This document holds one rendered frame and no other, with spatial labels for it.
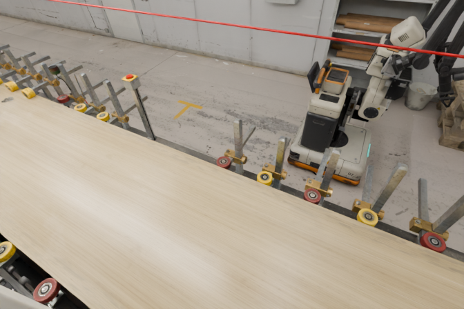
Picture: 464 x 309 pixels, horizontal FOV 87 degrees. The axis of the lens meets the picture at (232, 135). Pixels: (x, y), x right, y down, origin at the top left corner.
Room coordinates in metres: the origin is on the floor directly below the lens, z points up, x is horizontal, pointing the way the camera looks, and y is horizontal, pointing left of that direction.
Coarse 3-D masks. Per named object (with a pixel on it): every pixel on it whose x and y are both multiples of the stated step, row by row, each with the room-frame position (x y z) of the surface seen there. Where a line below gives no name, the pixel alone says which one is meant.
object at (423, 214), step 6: (420, 180) 0.75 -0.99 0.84; (426, 180) 0.75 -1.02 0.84; (420, 186) 0.71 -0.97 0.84; (426, 186) 0.71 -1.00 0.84; (420, 192) 0.68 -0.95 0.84; (426, 192) 0.68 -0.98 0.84; (420, 198) 0.65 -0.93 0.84; (426, 198) 0.64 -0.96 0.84; (420, 204) 0.61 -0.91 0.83; (426, 204) 0.61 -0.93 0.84; (420, 210) 0.58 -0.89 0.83; (426, 210) 0.58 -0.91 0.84; (420, 216) 0.55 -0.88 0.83; (426, 216) 0.55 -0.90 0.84; (420, 234) 0.47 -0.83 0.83
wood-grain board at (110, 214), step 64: (0, 128) 1.34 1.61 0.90; (64, 128) 1.30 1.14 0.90; (0, 192) 0.79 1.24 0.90; (64, 192) 0.77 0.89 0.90; (128, 192) 0.74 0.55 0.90; (192, 192) 0.72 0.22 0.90; (256, 192) 0.69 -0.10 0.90; (64, 256) 0.44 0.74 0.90; (128, 256) 0.42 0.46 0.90; (192, 256) 0.41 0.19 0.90; (256, 256) 0.39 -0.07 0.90; (320, 256) 0.38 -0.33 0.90; (384, 256) 0.36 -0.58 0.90
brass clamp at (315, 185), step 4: (308, 180) 0.78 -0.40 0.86; (312, 180) 0.78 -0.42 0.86; (308, 184) 0.76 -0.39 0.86; (312, 184) 0.76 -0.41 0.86; (316, 184) 0.75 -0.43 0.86; (320, 184) 0.75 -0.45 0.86; (304, 188) 0.76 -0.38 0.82; (308, 188) 0.75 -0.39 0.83; (316, 188) 0.73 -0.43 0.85; (328, 188) 0.72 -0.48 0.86; (332, 188) 0.72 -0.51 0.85; (320, 192) 0.72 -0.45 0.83; (324, 192) 0.71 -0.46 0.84; (328, 192) 0.70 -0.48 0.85; (324, 196) 0.71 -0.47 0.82; (328, 196) 0.69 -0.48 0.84
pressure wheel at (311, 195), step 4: (312, 188) 0.70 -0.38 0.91; (304, 192) 0.67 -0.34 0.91; (308, 192) 0.67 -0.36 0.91; (312, 192) 0.67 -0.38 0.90; (316, 192) 0.67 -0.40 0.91; (304, 196) 0.66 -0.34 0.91; (308, 196) 0.65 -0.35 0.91; (312, 196) 0.65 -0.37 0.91; (316, 196) 0.65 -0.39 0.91; (320, 196) 0.65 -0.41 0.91; (308, 200) 0.63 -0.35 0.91; (312, 200) 0.63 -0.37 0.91; (316, 200) 0.63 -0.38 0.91; (316, 204) 0.62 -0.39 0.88
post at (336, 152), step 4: (336, 148) 0.74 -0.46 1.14; (332, 152) 0.73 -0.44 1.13; (336, 152) 0.72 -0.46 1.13; (340, 152) 0.72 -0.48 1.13; (332, 156) 0.73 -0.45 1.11; (336, 156) 0.72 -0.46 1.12; (332, 160) 0.72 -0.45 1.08; (336, 160) 0.71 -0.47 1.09; (328, 164) 0.73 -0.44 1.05; (332, 164) 0.72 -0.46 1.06; (336, 164) 0.71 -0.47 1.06; (328, 168) 0.72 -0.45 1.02; (332, 168) 0.72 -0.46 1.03; (328, 172) 0.72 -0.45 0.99; (332, 172) 0.71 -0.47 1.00; (324, 176) 0.73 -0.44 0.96; (328, 176) 0.72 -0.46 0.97; (324, 180) 0.72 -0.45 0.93; (328, 180) 0.72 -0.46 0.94; (324, 184) 0.72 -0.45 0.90; (328, 184) 0.71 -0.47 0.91; (320, 188) 0.73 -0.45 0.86; (324, 188) 0.72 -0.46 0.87; (320, 200) 0.72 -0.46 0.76; (320, 204) 0.71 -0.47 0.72
